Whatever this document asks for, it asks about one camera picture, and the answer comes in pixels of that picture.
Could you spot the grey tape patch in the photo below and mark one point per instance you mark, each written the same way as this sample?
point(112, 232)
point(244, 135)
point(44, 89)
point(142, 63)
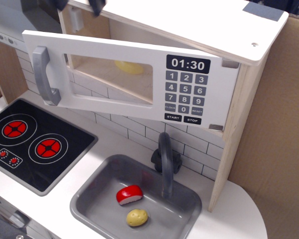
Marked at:
point(263, 11)

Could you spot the wooden microwave cabinet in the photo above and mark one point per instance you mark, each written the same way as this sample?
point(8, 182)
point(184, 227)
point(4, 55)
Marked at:
point(216, 27)

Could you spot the grey sink basin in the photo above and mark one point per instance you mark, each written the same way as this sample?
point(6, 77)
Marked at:
point(96, 206)

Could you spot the brown cardboard panel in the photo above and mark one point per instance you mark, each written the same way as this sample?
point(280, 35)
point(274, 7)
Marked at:
point(266, 164)

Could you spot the white toy microwave door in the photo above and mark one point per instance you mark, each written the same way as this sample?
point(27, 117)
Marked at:
point(179, 85)

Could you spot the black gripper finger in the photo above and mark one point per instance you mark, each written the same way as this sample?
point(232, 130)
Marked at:
point(60, 4)
point(97, 6)

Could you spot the grey toy faucet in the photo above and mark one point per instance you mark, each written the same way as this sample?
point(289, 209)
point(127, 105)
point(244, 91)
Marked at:
point(165, 162)

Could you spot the black toy stovetop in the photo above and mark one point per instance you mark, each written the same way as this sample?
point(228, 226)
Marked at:
point(37, 149)

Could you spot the grey range hood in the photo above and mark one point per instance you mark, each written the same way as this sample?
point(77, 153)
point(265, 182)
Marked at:
point(16, 16)

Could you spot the red toy cheese wedge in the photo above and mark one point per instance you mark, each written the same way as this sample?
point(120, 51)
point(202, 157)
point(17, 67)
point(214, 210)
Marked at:
point(129, 194)

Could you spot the yellow toy banana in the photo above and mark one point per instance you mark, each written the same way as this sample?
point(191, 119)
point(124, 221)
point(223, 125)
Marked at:
point(129, 67)

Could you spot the yellow toy potato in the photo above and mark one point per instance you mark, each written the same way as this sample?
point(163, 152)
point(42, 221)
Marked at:
point(136, 217)

